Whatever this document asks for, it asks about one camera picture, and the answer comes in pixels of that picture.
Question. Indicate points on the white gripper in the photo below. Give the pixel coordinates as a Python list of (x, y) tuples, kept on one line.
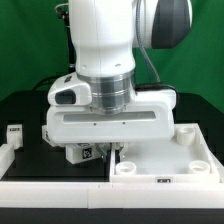
[(108, 110)]

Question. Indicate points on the white square tabletop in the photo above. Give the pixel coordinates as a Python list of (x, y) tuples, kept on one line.
[(183, 159)]

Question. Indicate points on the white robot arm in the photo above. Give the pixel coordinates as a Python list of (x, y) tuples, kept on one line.
[(104, 33)]

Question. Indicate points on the white front fence rail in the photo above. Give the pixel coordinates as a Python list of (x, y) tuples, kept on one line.
[(107, 195)]

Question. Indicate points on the white fence rail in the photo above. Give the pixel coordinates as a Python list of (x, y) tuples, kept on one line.
[(7, 156), (107, 195)]

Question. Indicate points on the white left fence rail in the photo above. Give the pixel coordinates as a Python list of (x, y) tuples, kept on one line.
[(7, 156)]

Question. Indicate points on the black camera stand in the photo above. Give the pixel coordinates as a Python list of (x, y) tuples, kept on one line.
[(63, 14)]

